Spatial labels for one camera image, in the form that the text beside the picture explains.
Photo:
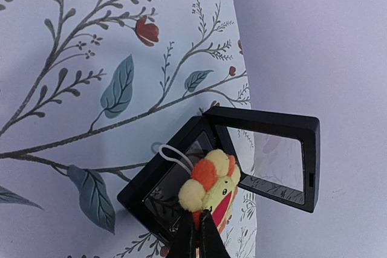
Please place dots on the yellow orange plush flower brooch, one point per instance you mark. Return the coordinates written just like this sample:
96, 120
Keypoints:
212, 185

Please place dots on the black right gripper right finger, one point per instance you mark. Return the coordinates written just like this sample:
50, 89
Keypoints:
210, 242

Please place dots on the black display box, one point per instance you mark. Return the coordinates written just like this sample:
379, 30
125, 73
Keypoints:
278, 156

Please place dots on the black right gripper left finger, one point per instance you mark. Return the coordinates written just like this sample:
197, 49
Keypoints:
185, 241

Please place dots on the floral white tablecloth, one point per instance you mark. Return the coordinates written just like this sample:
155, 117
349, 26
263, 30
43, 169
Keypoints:
89, 89

